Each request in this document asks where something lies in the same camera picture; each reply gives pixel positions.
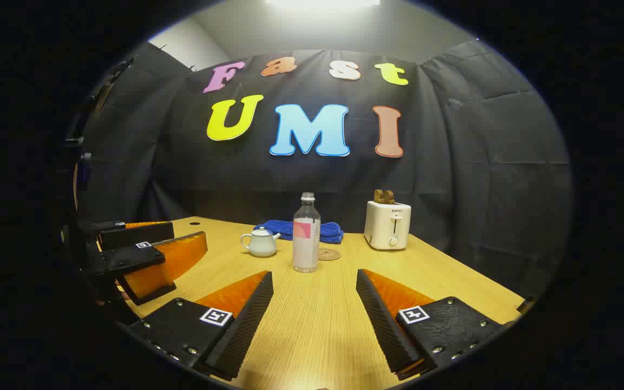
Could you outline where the white toaster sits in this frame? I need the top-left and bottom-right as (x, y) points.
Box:
(364, 200), (412, 251)

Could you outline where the ceiling light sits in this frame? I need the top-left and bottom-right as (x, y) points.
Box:
(266, 0), (380, 9)

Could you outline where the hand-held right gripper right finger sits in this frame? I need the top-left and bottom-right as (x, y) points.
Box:
(355, 268), (510, 381)

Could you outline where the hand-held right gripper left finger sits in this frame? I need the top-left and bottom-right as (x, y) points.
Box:
(128, 270), (275, 382)

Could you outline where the blue folded towel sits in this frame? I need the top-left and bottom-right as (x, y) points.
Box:
(253, 219), (345, 244)

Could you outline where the clear plastic water bottle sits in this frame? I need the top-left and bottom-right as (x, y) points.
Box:
(292, 192), (322, 274)

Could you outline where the black backdrop cloth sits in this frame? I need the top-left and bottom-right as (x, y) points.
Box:
(76, 41), (573, 296)

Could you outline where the white ceramic teacup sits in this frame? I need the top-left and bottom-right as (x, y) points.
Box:
(240, 227), (281, 257)

